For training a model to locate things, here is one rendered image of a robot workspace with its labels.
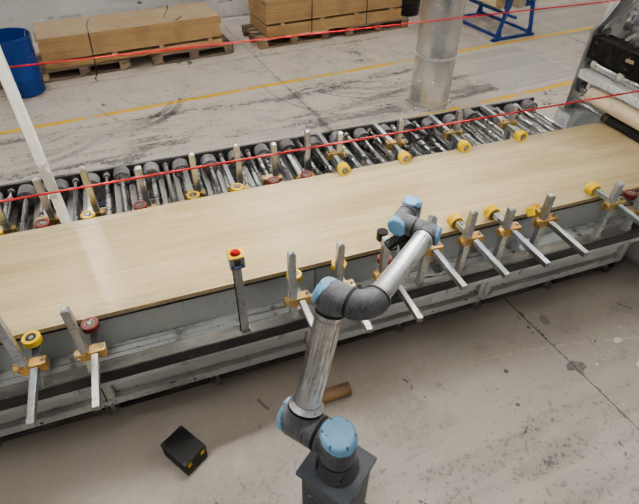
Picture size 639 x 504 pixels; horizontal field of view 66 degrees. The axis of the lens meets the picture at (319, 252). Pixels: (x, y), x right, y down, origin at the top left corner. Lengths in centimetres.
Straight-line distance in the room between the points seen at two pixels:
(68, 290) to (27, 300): 19
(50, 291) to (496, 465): 253
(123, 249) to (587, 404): 289
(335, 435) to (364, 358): 136
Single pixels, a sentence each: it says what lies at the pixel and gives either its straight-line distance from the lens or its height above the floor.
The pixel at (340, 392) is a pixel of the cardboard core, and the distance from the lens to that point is 311.
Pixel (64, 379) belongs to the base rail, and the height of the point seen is 70.
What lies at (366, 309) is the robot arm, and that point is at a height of 138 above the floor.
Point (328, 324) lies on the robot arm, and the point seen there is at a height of 128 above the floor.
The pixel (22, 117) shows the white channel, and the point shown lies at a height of 156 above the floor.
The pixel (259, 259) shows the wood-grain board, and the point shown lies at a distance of 267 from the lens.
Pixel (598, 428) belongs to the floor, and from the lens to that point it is 349.
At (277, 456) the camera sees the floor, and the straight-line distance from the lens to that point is 300.
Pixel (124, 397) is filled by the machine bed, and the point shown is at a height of 15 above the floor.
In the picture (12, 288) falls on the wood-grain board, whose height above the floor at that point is 90.
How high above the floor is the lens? 268
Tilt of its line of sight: 41 degrees down
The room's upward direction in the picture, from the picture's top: 1 degrees clockwise
